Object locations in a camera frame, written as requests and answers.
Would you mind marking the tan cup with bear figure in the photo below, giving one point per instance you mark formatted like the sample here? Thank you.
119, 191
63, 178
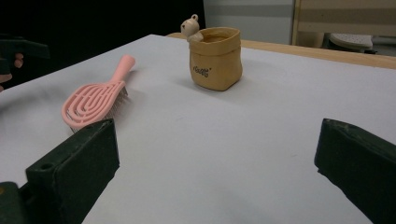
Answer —
214, 62

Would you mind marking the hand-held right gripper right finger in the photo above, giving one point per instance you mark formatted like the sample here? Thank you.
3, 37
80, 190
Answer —
361, 165

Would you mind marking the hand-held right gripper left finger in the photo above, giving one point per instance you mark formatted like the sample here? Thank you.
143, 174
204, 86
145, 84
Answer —
74, 168

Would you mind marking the white cabinet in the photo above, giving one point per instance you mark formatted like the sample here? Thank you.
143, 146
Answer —
249, 18

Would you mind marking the grey round base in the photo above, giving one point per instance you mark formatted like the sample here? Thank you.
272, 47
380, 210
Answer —
350, 41

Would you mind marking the pink hairbrush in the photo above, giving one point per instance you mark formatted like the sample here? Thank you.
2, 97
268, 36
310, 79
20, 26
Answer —
90, 99

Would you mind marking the wooden desk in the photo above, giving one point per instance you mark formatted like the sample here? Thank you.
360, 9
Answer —
342, 15

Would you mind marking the wooden table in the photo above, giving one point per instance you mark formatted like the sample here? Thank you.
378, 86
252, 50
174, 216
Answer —
311, 53

